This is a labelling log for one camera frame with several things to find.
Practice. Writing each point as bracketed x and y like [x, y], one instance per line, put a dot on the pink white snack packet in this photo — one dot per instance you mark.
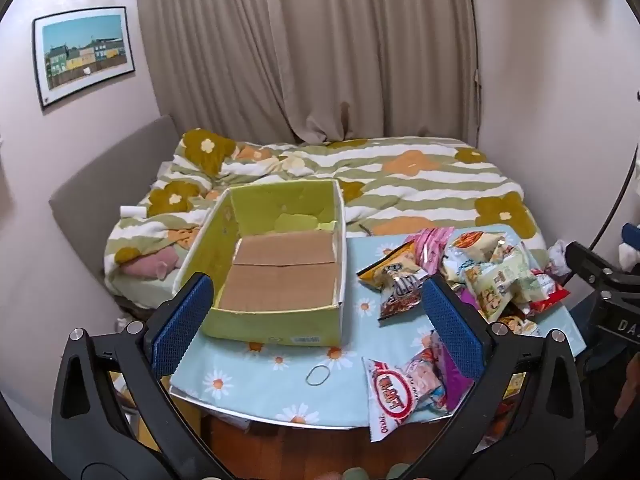
[400, 390]

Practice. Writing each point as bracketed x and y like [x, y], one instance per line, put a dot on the yellow-green cardboard box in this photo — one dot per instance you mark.
[280, 280]

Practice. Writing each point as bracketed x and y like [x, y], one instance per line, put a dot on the framed houses picture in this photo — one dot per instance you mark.
[82, 55]

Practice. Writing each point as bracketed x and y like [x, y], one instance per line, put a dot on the light blue daisy tablecloth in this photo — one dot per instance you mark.
[280, 372]

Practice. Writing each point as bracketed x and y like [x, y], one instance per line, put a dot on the rubber band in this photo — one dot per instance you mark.
[309, 380]

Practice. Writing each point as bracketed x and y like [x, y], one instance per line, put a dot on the grey upholstered headboard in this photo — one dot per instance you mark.
[100, 185]

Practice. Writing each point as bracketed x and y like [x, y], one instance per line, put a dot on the yellow snack packet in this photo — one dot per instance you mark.
[382, 267]

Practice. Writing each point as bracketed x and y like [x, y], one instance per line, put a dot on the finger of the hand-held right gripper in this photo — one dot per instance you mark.
[600, 270]

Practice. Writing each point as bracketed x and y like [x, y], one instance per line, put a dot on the white crumpled plastic bag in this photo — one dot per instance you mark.
[559, 256]

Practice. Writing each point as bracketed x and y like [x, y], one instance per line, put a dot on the dark brown snack packet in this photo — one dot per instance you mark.
[402, 292]

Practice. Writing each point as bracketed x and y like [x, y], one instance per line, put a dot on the pink striped snack packet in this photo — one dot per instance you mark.
[432, 247]

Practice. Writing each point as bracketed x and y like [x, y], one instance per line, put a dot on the blue cloth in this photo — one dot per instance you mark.
[631, 234]

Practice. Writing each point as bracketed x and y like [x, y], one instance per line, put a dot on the beige curtain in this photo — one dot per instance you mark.
[310, 45]

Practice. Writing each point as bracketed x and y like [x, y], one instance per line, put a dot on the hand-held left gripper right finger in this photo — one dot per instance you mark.
[452, 325]

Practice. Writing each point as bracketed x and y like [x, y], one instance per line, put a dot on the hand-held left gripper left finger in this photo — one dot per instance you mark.
[182, 325]

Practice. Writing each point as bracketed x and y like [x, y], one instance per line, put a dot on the white paper roll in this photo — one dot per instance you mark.
[132, 211]

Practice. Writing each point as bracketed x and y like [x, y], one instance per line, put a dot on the pile of snack packets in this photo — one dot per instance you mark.
[500, 280]

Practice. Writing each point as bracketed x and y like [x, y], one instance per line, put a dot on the green striped floral blanket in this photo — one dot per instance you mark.
[400, 185]

